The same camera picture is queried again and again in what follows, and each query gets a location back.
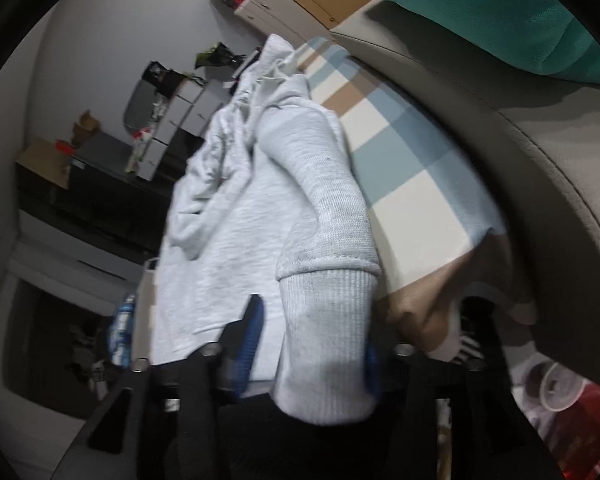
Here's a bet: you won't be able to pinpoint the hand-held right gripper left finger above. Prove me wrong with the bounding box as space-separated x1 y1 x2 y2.
50 294 268 480

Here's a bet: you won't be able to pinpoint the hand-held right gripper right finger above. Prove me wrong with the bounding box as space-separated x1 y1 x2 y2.
364 342 561 480

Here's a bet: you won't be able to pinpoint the light grey hoodie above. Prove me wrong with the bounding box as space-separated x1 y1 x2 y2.
150 34 381 426

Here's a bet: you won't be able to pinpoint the person's left forearm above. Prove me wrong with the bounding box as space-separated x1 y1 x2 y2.
107 292 138 368

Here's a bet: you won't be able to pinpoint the clear plastic cup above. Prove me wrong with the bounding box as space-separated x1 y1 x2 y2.
525 360 588 413

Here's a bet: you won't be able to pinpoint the checked bed sheet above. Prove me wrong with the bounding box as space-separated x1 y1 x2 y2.
290 35 541 361

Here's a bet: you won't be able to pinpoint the red container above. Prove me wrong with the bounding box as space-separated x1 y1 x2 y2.
545 380 600 480

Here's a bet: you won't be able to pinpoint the white storage drawer units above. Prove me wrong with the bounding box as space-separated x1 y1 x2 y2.
130 80 241 181

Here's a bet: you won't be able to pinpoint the beige sofa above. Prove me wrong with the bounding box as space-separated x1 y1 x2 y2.
330 0 600 411

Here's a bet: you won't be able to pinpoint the grey rounded panel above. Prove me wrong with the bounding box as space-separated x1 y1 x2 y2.
122 80 158 136

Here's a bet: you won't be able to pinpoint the black pouch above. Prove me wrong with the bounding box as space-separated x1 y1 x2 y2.
142 60 181 96

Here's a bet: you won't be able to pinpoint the green and black item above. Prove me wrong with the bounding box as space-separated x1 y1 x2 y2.
195 42 246 68

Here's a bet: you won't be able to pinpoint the white drawer cabinet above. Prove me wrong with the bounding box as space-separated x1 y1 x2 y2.
232 0 321 43

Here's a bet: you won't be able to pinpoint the teal cushion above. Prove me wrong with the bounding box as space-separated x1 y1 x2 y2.
352 0 600 88

